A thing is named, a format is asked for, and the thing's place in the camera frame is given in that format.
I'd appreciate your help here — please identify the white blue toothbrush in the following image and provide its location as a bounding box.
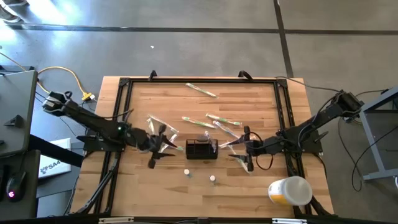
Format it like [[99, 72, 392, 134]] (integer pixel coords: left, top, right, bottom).
[[218, 139, 247, 149]]

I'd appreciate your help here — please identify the white yellow wipes canister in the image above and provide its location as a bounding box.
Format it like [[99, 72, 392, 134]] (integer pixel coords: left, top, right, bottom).
[[267, 175, 313, 206]]

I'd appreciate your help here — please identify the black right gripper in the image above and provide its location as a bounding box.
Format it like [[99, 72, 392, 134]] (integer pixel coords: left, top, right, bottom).
[[229, 126, 277, 172]]

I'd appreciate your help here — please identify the grey metal table frame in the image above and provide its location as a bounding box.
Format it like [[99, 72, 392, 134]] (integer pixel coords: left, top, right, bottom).
[[359, 86, 398, 182]]

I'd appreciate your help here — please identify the black aluminium table frame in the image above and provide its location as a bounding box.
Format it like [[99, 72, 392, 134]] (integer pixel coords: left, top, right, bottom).
[[71, 77, 335, 218]]

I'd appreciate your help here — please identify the silver metal bracket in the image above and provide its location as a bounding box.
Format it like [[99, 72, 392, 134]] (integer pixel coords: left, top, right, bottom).
[[272, 218, 307, 224], [98, 217, 134, 224]]

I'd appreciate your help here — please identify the white printed sign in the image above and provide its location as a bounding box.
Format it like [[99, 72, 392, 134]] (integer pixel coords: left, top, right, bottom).
[[37, 138, 73, 180]]

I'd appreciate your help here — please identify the black computer mouse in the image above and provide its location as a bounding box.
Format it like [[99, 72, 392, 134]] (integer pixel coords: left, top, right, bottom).
[[5, 170, 27, 203]]

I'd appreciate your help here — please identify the black wire caddy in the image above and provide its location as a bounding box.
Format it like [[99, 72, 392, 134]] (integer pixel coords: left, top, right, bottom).
[[185, 139, 219, 161]]

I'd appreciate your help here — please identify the green toothbrush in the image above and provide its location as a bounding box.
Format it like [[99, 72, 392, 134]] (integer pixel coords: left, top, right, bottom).
[[228, 145, 252, 174], [181, 116, 218, 129], [147, 114, 180, 134], [148, 118, 157, 138], [158, 133, 180, 153], [167, 141, 185, 152], [185, 82, 219, 99], [205, 113, 243, 127]]

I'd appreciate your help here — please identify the black bracket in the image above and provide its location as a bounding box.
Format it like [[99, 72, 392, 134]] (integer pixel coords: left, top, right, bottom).
[[3, 114, 24, 128]]

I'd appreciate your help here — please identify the black desk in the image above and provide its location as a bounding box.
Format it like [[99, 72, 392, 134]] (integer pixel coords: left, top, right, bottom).
[[0, 149, 42, 221]]

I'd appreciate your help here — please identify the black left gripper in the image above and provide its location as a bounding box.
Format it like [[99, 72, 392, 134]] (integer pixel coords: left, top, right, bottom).
[[135, 124, 178, 169]]

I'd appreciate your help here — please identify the grey desk top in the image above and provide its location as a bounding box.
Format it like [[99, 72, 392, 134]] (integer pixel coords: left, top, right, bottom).
[[0, 70, 39, 158]]

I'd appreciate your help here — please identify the black bar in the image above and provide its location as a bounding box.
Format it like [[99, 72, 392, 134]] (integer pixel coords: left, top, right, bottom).
[[29, 133, 85, 169]]

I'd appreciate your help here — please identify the yellow cable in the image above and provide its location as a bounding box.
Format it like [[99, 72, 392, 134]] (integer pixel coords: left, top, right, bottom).
[[36, 65, 96, 102]]

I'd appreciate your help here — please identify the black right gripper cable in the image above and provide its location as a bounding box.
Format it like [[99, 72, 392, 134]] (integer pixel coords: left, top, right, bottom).
[[244, 131, 275, 171]]

